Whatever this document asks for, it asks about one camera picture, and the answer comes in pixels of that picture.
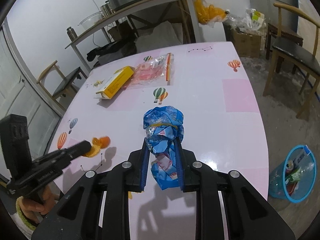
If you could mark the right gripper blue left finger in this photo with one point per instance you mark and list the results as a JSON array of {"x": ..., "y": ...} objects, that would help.
[{"x": 144, "y": 165}]

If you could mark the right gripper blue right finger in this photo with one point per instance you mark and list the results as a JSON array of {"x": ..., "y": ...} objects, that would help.
[{"x": 179, "y": 165}]

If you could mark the blue plastic bag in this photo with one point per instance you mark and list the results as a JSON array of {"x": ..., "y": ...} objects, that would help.
[{"x": 162, "y": 126}]

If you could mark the yellow white medicine box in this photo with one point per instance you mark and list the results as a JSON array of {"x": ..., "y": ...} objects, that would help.
[{"x": 110, "y": 87}]

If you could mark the red soda can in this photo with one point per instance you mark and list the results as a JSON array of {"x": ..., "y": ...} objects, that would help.
[{"x": 289, "y": 167}]

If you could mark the green drink bottle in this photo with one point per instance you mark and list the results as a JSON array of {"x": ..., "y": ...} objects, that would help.
[{"x": 299, "y": 173}]

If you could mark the blue white toothpaste box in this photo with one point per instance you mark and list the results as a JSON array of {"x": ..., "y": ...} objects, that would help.
[{"x": 302, "y": 155}]

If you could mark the blue mesh trash bin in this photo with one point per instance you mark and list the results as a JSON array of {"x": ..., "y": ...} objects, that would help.
[{"x": 296, "y": 192}]

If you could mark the left hand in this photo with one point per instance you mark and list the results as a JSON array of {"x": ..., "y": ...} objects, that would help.
[{"x": 30, "y": 207}]

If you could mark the orange peel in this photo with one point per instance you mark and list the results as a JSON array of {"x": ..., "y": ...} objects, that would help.
[{"x": 97, "y": 145}]

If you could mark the clear red plastic wrapper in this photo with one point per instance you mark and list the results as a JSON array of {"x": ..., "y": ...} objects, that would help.
[{"x": 156, "y": 71}]

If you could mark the white door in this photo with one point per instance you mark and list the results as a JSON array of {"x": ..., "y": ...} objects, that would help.
[{"x": 18, "y": 97}]

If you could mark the black clothing pile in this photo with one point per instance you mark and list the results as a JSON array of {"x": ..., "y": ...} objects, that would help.
[{"x": 110, "y": 48}]

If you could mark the white sack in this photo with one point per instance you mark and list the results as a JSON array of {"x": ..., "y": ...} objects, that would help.
[{"x": 163, "y": 35}]

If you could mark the white storage box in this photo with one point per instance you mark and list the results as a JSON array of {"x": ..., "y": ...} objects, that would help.
[{"x": 212, "y": 33}]

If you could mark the brown cardboard box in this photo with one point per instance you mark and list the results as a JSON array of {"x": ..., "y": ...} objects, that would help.
[{"x": 246, "y": 45}]

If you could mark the yellow plastic bag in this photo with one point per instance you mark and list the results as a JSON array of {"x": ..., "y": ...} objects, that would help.
[{"x": 209, "y": 14}]

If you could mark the metal thermos bottle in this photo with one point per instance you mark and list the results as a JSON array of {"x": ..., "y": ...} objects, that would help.
[{"x": 71, "y": 33}]

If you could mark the clear glass bowl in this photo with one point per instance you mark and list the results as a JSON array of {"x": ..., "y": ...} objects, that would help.
[{"x": 91, "y": 20}]

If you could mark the wooden chair black seat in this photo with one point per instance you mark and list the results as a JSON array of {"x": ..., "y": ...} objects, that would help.
[{"x": 296, "y": 54}]

